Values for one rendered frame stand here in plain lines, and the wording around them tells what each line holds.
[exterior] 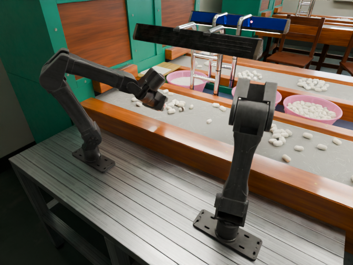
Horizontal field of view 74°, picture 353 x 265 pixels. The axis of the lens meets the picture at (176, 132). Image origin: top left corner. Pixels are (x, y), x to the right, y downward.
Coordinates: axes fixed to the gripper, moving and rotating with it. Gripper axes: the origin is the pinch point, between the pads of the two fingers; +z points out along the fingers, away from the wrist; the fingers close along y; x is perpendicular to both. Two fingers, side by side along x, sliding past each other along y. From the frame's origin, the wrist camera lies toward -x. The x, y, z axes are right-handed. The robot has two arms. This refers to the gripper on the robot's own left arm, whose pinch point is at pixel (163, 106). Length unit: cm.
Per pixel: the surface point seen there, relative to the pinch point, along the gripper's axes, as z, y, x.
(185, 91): 25.2, 5.1, -14.8
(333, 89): 69, -66, -49
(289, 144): 14, -54, -2
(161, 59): 47, 45, -38
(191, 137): -2.9, -19.5, 9.1
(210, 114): 18.1, -16.2, -5.5
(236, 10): 214, 71, -189
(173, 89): 24.9, 13.1, -14.0
